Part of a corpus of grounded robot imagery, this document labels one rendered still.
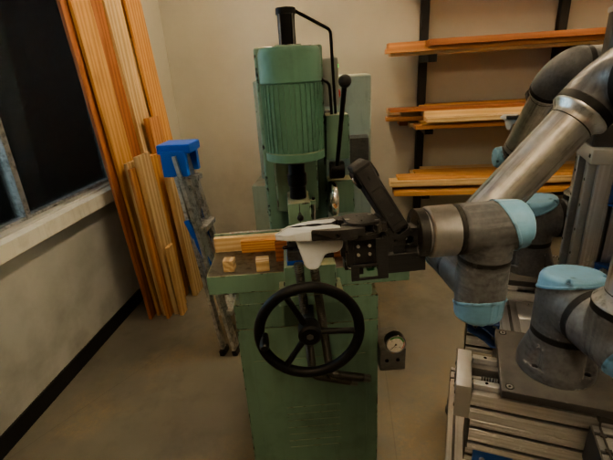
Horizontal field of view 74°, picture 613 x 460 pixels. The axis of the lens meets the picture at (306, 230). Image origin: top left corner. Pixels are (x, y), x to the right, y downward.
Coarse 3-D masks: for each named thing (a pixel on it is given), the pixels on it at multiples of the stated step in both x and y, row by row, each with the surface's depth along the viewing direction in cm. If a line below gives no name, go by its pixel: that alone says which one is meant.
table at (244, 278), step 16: (224, 256) 131; (240, 256) 131; (272, 256) 129; (224, 272) 121; (240, 272) 120; (256, 272) 120; (272, 272) 119; (336, 272) 120; (368, 272) 121; (400, 272) 121; (208, 288) 120; (224, 288) 120; (240, 288) 121; (256, 288) 121; (272, 288) 121
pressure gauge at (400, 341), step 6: (390, 336) 123; (396, 336) 122; (402, 336) 123; (384, 342) 125; (390, 342) 123; (396, 342) 123; (402, 342) 123; (390, 348) 124; (396, 348) 124; (402, 348) 124
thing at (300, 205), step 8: (288, 192) 136; (288, 200) 127; (296, 200) 127; (304, 200) 126; (288, 208) 125; (296, 208) 125; (304, 208) 125; (288, 216) 126; (296, 216) 126; (304, 216) 126; (312, 216) 127
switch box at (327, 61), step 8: (328, 64) 140; (336, 64) 140; (328, 72) 141; (336, 72) 141; (328, 80) 142; (336, 80) 142; (336, 88) 143; (328, 96) 144; (336, 96) 144; (328, 104) 145
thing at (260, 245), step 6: (246, 240) 133; (252, 240) 133; (258, 240) 132; (264, 240) 132; (270, 240) 132; (246, 246) 133; (252, 246) 133; (258, 246) 133; (264, 246) 133; (270, 246) 133; (246, 252) 133; (252, 252) 133
